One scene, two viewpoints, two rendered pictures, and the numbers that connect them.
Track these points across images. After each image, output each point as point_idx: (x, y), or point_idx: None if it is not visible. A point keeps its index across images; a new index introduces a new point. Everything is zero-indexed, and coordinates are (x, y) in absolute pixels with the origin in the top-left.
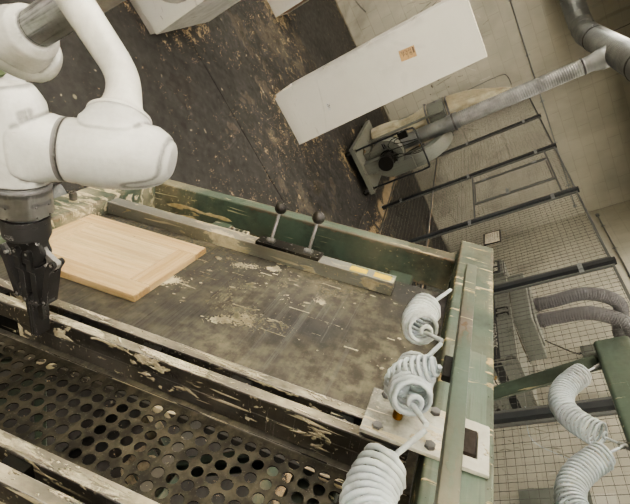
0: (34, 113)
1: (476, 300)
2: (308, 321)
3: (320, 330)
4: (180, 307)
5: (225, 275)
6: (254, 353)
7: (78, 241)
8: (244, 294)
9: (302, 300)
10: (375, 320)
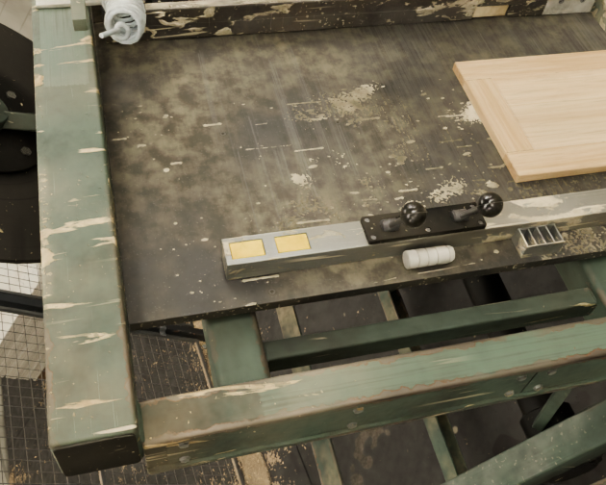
0: None
1: (67, 188)
2: (284, 138)
3: (261, 132)
4: (413, 85)
5: (441, 156)
6: (293, 72)
7: None
8: (386, 138)
9: (320, 167)
10: (212, 185)
